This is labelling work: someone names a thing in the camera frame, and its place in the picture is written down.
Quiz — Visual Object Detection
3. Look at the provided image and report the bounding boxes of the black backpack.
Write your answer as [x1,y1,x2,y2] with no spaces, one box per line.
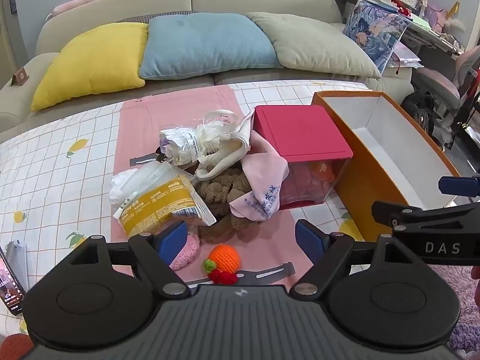
[401,91,438,136]

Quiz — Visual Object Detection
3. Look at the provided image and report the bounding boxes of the brown plush toy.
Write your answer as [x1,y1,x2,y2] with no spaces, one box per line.
[194,168,264,244]

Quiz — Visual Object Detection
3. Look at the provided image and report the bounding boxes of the purple rug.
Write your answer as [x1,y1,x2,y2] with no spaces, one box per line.
[427,264,480,357]

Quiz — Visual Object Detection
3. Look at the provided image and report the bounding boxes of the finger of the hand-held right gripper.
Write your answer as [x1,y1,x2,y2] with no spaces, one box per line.
[438,175,480,198]
[371,200,480,234]

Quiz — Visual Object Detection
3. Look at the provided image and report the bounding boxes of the red lidded clear box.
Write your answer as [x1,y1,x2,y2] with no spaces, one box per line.
[253,105,354,211]

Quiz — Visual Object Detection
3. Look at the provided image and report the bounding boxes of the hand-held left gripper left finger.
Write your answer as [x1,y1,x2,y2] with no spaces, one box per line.
[69,220,191,298]

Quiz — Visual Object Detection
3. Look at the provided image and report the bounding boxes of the houndstooth cushion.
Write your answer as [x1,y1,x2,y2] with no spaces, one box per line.
[112,10,196,25]

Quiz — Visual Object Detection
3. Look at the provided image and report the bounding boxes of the crocheted red strawberry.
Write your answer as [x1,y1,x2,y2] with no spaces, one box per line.
[202,258,238,284]

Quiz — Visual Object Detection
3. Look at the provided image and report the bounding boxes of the yellow pillow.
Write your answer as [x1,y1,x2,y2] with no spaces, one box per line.
[31,22,150,112]

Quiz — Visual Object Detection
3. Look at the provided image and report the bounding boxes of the yellow snack packet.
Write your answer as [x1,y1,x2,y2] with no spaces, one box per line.
[112,161,217,237]

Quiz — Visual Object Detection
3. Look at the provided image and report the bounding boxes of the clear plastic packet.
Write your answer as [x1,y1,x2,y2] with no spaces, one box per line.
[159,120,226,166]

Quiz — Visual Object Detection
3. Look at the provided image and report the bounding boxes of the cluttered desk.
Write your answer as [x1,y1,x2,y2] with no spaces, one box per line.
[324,0,467,61]

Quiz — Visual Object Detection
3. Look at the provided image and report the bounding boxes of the white case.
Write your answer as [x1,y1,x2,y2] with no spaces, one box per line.
[5,240,29,293]

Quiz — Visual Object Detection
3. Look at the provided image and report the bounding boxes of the pink plush toy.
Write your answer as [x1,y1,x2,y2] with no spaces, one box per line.
[52,0,122,16]

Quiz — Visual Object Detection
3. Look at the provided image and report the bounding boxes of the blue printed pillow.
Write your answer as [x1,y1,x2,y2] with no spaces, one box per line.
[342,0,412,75]

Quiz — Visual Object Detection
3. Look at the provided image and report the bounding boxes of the smartphone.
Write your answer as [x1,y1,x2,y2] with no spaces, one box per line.
[0,247,25,316]

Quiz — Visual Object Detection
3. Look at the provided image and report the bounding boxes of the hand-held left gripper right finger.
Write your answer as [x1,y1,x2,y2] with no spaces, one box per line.
[289,218,415,298]

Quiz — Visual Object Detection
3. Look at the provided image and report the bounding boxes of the clear plastic folders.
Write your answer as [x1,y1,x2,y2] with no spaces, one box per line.
[390,41,423,76]

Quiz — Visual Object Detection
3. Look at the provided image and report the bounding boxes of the pink crocheted piece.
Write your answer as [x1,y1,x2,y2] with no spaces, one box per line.
[169,232,201,271]

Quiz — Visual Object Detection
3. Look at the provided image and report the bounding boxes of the pale green pillow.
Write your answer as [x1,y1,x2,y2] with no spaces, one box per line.
[246,11,382,79]

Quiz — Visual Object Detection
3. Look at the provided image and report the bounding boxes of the pink mat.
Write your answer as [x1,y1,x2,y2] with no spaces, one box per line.
[110,84,361,289]

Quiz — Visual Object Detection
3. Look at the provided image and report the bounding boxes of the pink chair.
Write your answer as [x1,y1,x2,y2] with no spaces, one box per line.
[416,45,480,110]

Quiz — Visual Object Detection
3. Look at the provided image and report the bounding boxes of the pink cloth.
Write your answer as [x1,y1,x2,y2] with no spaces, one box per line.
[229,131,289,223]

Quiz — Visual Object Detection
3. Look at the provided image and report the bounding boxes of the light blue pillow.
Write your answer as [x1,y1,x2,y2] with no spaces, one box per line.
[139,12,284,80]

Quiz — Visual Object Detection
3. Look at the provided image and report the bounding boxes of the beige sofa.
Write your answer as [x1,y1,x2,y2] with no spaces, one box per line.
[0,0,413,136]

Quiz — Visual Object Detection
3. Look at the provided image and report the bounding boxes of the white tote bag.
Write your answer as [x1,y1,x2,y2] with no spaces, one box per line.
[195,109,256,181]

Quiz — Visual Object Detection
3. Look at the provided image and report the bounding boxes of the orange cardboard box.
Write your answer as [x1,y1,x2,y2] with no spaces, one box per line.
[311,91,462,242]

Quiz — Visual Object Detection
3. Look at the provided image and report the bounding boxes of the small brown card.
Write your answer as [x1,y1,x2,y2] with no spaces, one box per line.
[10,67,29,87]

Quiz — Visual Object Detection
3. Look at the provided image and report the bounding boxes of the white plastic bag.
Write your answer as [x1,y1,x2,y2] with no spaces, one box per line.
[109,168,151,204]

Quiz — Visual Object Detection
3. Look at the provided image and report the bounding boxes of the crocheted orange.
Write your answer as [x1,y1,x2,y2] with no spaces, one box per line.
[208,244,241,272]

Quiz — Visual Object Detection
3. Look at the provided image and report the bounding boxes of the red textured ball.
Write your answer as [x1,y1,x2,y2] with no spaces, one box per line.
[0,333,34,360]

